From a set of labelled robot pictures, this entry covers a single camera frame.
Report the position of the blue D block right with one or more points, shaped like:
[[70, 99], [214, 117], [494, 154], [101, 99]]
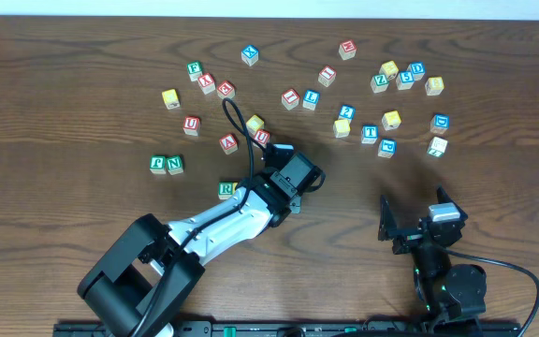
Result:
[[439, 124]]

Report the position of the red I block upper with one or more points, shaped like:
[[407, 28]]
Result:
[[327, 75]]

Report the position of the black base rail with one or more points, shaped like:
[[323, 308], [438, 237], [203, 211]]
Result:
[[315, 329]]

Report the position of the red u block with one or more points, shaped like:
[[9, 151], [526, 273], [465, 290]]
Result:
[[191, 126], [261, 138]]

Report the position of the blue d block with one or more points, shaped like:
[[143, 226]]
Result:
[[439, 124], [417, 69]]

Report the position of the green R letter block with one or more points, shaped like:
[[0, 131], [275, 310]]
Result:
[[225, 190]]

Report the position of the yellow block upper right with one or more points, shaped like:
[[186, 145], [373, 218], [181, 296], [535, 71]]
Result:
[[389, 69]]

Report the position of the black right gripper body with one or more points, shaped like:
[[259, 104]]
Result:
[[410, 234]]

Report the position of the blue X letter block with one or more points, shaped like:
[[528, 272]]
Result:
[[250, 55]]

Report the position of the red U block centre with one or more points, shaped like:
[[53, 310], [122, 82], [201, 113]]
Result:
[[261, 138]]

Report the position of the yellow block far left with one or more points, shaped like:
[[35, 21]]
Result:
[[171, 99]]

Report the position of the red E letter block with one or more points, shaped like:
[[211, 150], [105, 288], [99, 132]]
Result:
[[226, 90]]

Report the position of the blue L letter block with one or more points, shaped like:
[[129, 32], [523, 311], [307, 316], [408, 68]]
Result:
[[310, 100]]

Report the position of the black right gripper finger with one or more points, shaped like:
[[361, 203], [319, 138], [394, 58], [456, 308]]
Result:
[[443, 197], [387, 225]]

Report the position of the red X letter block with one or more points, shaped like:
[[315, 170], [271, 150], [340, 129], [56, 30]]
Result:
[[206, 83]]

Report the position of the green Z letter block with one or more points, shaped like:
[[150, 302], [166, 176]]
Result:
[[379, 83]]

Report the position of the yellow S letter block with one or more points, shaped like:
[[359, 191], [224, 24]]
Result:
[[341, 128]]

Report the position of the red U block left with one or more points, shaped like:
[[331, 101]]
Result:
[[191, 126]]

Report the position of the blue D block upper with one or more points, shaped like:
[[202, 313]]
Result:
[[417, 69]]

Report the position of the red M letter block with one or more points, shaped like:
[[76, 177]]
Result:
[[347, 49]]

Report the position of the red I block centre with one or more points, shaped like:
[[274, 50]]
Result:
[[290, 99]]

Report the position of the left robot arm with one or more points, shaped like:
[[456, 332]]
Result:
[[139, 285]]

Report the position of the green F letter block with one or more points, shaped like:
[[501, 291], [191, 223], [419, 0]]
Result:
[[195, 70]]

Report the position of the green J letter block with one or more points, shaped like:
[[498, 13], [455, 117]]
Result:
[[158, 164]]

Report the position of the blue 5 number block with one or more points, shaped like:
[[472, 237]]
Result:
[[405, 80]]

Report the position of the blue T letter block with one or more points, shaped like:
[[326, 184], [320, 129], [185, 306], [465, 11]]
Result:
[[369, 134]]

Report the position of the blue 2 number block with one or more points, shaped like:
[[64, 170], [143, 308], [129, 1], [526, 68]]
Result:
[[347, 113]]

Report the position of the red A letter block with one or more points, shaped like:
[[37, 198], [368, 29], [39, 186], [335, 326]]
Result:
[[229, 143]]

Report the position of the yellow K letter block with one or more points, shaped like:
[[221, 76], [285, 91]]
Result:
[[391, 120]]

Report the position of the yellow block centre left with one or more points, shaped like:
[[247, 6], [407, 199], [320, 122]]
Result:
[[254, 124]]

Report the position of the green N letter block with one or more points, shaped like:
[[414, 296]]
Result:
[[175, 164]]

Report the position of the green 7 number block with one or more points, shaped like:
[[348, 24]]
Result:
[[437, 147]]

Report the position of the red i block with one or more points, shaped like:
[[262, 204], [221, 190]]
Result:
[[290, 99], [327, 75]]

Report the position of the yellow 8 number block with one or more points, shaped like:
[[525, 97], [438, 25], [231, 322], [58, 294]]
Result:
[[434, 86]]

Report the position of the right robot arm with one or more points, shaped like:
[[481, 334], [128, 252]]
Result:
[[451, 293]]

